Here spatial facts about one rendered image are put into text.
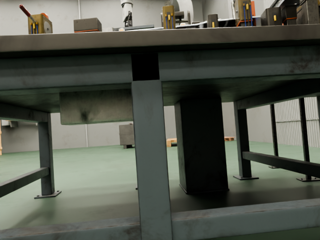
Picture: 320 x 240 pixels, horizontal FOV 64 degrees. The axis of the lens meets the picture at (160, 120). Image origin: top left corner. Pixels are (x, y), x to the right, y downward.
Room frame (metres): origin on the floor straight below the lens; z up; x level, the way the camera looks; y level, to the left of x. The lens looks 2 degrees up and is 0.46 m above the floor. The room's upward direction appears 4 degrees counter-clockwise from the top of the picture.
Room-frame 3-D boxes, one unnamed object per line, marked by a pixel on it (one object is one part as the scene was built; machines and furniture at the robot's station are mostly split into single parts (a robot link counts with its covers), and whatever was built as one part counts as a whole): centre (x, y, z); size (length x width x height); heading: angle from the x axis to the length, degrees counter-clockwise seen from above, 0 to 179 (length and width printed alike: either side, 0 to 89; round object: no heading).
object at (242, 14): (1.18, -0.43, 0.87); 0.12 x 0.07 x 0.35; 176
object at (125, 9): (1.77, 0.17, 1.29); 0.10 x 0.07 x 0.11; 21
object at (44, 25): (1.27, 0.57, 0.88); 0.14 x 0.09 x 0.36; 176
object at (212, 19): (1.22, -0.29, 0.84); 0.10 x 0.05 x 0.29; 176
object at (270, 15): (1.18, -0.56, 0.84); 0.12 x 0.07 x 0.28; 176
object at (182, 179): (1.96, -0.29, 0.33); 0.31 x 0.31 x 0.66; 5
